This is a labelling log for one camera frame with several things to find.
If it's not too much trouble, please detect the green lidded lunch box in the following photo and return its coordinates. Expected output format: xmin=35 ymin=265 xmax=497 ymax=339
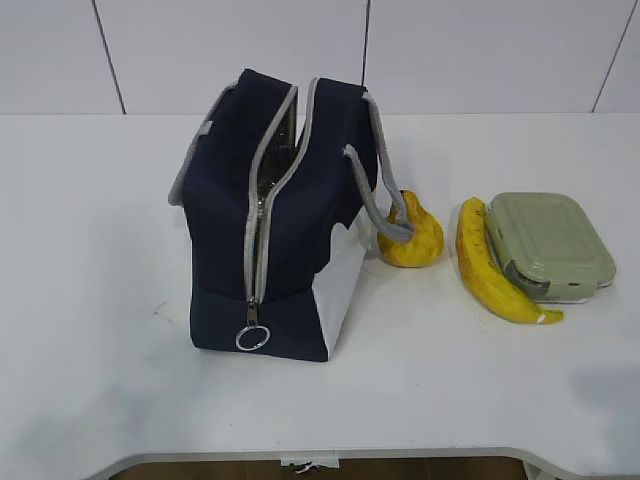
xmin=486 ymin=192 xmax=617 ymax=303

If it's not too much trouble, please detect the white tape on table edge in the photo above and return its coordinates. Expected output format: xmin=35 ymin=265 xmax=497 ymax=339
xmin=280 ymin=453 xmax=340 ymax=475

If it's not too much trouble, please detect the yellow pear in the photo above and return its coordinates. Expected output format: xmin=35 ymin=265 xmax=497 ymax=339
xmin=376 ymin=190 xmax=444 ymax=268

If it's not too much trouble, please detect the yellow banana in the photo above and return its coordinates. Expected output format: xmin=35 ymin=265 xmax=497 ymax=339
xmin=455 ymin=197 xmax=564 ymax=325

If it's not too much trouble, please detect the navy blue lunch bag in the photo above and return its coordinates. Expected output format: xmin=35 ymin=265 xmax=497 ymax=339
xmin=169 ymin=70 xmax=415 ymax=362

